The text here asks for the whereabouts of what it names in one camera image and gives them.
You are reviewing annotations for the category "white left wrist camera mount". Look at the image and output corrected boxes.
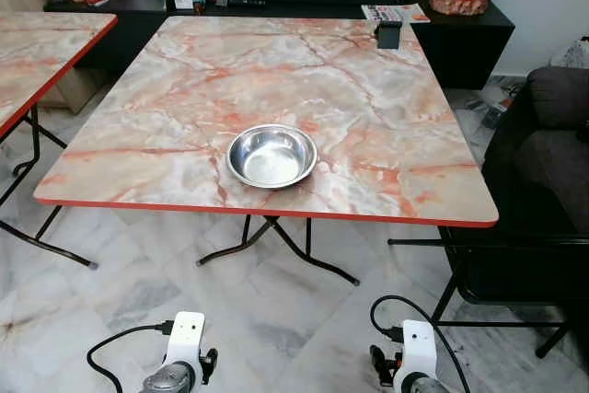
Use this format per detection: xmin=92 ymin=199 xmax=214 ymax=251
xmin=166 ymin=312 xmax=206 ymax=385

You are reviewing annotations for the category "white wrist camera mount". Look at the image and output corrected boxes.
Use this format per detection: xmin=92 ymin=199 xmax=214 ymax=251
xmin=166 ymin=312 xmax=206 ymax=385
xmin=395 ymin=320 xmax=438 ymax=390

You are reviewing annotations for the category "white patterned cushion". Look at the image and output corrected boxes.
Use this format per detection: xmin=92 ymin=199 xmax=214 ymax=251
xmin=552 ymin=39 xmax=589 ymax=70

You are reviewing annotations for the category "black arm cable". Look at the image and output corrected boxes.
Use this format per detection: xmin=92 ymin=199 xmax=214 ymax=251
xmin=87 ymin=320 xmax=176 ymax=393
xmin=370 ymin=295 xmax=471 ymax=393

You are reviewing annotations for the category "floor clutter pile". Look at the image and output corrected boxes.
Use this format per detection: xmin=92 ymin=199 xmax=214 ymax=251
xmin=465 ymin=85 xmax=517 ymax=130

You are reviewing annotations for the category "printed paper leaflet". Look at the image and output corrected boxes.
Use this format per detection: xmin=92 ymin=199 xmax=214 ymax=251
xmin=362 ymin=4 xmax=431 ymax=25

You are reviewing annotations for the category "small black box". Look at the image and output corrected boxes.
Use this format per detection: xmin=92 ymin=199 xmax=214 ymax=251
xmin=375 ymin=21 xmax=404 ymax=50

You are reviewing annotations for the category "marble-top folding table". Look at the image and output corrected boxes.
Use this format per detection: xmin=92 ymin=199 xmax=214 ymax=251
xmin=0 ymin=12 xmax=119 ymax=270
xmin=34 ymin=14 xmax=500 ymax=286

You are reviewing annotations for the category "black tv cabinet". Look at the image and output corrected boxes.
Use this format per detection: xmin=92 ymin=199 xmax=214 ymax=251
xmin=44 ymin=0 xmax=515 ymax=91

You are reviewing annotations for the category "dark brown sofa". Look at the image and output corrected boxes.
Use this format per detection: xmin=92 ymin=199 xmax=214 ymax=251
xmin=482 ymin=65 xmax=589 ymax=233

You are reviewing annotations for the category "stainless steel bowl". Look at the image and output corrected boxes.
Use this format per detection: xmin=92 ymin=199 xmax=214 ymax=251
xmin=226 ymin=123 xmax=318 ymax=190

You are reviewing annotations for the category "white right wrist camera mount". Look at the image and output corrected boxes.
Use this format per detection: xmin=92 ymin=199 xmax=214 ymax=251
xmin=395 ymin=320 xmax=438 ymax=390

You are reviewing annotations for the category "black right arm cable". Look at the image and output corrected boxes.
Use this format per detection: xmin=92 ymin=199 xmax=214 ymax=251
xmin=370 ymin=295 xmax=471 ymax=393

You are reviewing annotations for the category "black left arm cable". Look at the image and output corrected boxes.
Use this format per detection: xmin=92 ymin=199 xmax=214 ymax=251
xmin=87 ymin=320 xmax=176 ymax=393

